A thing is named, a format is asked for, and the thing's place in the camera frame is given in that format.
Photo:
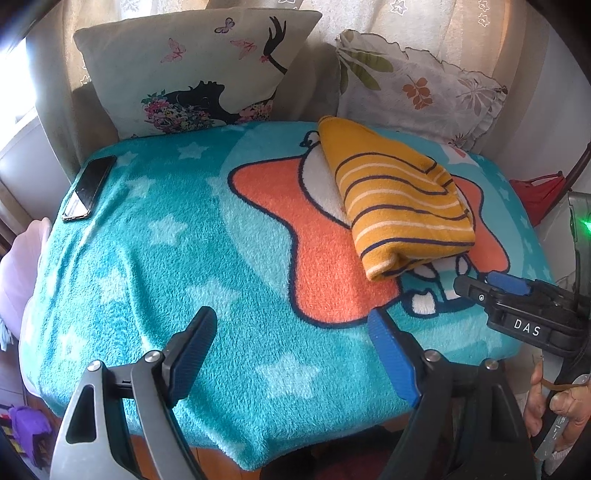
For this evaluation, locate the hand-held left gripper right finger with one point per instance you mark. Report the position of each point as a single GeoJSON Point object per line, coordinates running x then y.
{"type": "Point", "coordinates": [393, 362]}

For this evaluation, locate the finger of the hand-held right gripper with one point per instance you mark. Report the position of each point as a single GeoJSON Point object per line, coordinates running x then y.
{"type": "Point", "coordinates": [508, 283]}
{"type": "Point", "coordinates": [473, 290]}

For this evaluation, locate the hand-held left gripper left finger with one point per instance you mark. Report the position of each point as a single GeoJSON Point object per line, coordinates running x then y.
{"type": "Point", "coordinates": [193, 353]}

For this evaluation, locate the yellow striped shirt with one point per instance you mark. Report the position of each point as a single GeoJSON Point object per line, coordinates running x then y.
{"type": "Point", "coordinates": [397, 198]}

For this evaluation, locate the person's right hand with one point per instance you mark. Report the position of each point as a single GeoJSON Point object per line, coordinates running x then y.
{"type": "Point", "coordinates": [572, 410]}

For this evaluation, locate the red cloth thing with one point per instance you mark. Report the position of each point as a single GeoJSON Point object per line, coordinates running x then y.
{"type": "Point", "coordinates": [538, 196]}

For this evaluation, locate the teal star print blanket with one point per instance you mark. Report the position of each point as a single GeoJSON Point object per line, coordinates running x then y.
{"type": "Point", "coordinates": [175, 258]}

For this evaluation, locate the dark curved metal bar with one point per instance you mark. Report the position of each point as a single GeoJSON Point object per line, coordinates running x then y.
{"type": "Point", "coordinates": [579, 166]}

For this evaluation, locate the purple plastic thing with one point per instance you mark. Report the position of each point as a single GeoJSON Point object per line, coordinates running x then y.
{"type": "Point", "coordinates": [28, 427]}

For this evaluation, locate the pale pink cloth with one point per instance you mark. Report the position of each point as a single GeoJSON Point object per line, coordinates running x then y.
{"type": "Point", "coordinates": [23, 272]}

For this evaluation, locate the black smartphone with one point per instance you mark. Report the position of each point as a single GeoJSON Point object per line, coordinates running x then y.
{"type": "Point", "coordinates": [90, 187]}

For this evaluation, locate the leaf print pillow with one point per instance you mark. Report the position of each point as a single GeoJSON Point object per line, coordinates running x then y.
{"type": "Point", "coordinates": [415, 87]}

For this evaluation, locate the butterfly print pillow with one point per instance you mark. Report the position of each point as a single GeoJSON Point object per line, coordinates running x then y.
{"type": "Point", "coordinates": [184, 64]}

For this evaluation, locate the bright window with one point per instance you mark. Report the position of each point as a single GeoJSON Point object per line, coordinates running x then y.
{"type": "Point", "coordinates": [14, 97]}

